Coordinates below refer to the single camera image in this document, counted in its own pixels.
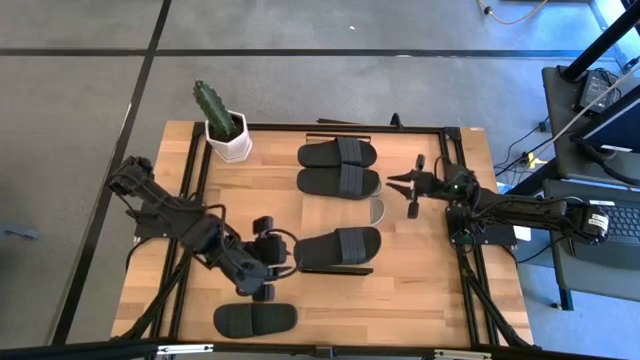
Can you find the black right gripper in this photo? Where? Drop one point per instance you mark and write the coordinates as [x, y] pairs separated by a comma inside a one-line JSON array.
[[450, 182]]

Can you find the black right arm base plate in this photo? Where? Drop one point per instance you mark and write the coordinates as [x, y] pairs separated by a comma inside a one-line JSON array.
[[492, 236]]

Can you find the green cactus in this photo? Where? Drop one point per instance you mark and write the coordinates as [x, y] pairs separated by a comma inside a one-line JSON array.
[[212, 107]]

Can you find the yellow plug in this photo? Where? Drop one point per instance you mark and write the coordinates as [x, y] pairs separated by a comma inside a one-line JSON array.
[[534, 161]]

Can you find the white hexagonal plant pot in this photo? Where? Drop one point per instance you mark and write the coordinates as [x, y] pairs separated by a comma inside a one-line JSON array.
[[232, 149]]

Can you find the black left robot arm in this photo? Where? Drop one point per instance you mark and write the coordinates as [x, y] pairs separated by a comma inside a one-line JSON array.
[[200, 235]]

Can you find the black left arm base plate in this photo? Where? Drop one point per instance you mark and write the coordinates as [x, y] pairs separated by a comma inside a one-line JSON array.
[[150, 232]]

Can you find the black camera rig bar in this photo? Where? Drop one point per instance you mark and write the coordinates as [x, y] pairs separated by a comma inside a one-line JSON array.
[[75, 350]]

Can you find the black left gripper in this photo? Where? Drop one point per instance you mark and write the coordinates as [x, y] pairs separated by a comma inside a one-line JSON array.
[[265, 255]]

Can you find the grey side desk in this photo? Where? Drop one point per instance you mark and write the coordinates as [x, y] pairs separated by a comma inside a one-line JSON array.
[[557, 115], [575, 285]]

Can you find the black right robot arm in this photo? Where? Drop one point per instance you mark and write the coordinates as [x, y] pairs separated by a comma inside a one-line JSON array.
[[525, 206]]

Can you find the grey floor object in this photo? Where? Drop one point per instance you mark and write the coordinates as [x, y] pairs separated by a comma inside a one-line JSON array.
[[20, 232]]

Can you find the black clamp knob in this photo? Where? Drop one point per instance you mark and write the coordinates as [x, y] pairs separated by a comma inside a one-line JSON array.
[[396, 121]]

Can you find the black aluminium table frame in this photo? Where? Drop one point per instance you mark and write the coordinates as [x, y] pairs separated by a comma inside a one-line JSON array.
[[425, 129]]

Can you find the silver metal bracket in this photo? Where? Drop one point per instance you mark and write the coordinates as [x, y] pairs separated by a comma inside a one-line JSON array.
[[462, 355], [185, 349]]

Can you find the black stand pole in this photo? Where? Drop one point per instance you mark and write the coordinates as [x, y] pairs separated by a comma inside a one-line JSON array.
[[600, 42]]

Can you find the grey slide sandal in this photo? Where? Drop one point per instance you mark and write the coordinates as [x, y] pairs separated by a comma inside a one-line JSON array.
[[378, 211], [380, 191]]

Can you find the black power adapter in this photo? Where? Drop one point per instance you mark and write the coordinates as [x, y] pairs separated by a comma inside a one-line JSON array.
[[592, 90]]

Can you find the black slide sandal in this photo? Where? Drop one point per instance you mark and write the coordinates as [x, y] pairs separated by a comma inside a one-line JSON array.
[[335, 152], [255, 320], [335, 182], [340, 247]]

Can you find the black computer monitor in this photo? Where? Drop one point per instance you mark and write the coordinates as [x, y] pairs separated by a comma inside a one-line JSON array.
[[615, 125]]

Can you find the white paper note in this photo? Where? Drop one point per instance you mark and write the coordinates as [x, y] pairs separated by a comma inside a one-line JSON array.
[[523, 233]]

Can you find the black laptop keyboard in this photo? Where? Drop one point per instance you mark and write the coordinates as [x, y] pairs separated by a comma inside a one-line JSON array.
[[625, 225]]

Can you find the wooden shelf black metal legs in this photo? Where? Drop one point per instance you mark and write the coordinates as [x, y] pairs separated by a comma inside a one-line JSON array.
[[330, 212]]

